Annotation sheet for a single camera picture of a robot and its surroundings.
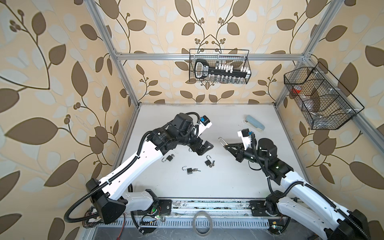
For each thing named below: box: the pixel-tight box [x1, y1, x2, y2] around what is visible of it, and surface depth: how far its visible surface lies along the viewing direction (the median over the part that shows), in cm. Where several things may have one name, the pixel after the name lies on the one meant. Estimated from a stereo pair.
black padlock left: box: [161, 154, 175, 163], surface depth 93 cm
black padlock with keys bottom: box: [182, 166, 201, 175], surface depth 88 cm
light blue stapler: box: [243, 115, 265, 132], surface depth 107 cm
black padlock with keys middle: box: [204, 155, 215, 168], surface depth 91 cm
